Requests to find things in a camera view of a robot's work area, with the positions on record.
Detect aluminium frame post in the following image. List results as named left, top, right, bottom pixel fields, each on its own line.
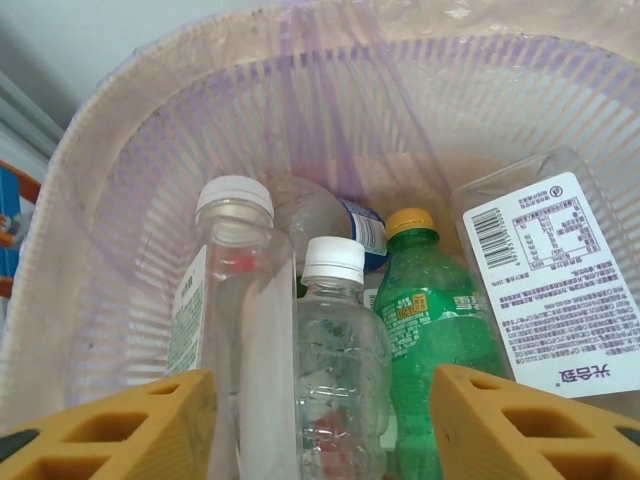
left=0, top=69, right=66, bottom=161

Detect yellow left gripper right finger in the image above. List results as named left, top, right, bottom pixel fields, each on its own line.
left=432, top=363, right=640, bottom=480

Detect blue orange wall sticker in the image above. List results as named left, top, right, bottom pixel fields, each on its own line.
left=0, top=158, right=42, bottom=301

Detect blue label bottle white cap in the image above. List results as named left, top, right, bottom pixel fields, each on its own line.
left=272, top=174, right=394, bottom=274

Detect beige ribbed plastic bin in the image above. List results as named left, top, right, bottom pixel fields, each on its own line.
left=0, top=0, right=640, bottom=480

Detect clear plastic bottle white cap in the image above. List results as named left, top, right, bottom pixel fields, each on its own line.
left=294, top=235, right=394, bottom=480
left=167, top=174, right=299, bottom=480

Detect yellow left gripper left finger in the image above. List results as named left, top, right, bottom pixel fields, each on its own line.
left=0, top=368, right=219, bottom=480

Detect green plastic bottle yellow cap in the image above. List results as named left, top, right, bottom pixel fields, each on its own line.
left=374, top=207, right=516, bottom=480

